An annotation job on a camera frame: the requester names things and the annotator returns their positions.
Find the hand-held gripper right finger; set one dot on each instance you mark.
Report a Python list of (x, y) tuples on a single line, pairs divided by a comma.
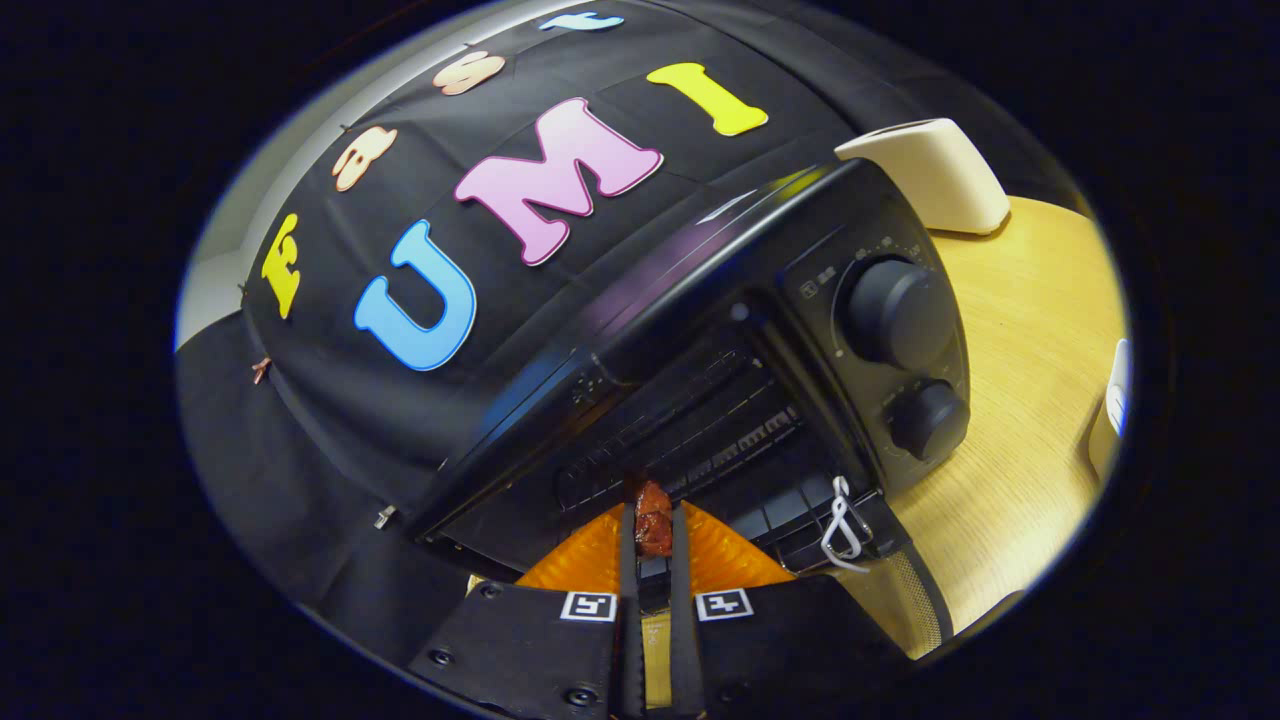
[(682, 600)]

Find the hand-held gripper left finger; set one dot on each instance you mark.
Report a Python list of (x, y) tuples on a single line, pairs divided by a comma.
[(629, 600)]

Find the red-brown meat piece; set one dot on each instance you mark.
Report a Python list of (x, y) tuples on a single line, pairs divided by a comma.
[(652, 520)]

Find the black toaster oven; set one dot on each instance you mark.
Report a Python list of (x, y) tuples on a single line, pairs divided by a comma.
[(700, 270)]

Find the white bread toaster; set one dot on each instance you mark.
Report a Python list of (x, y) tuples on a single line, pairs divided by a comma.
[(930, 175)]

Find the silver cloth clip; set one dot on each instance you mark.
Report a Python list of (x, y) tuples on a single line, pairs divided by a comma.
[(384, 516)]

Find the black backdrop cloth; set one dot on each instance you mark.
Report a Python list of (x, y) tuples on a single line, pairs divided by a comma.
[(330, 470)]

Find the red cloth clip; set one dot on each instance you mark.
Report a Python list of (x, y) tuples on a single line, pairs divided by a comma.
[(261, 370)]

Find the white square plate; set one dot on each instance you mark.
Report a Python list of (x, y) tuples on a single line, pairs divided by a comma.
[(1112, 410)]

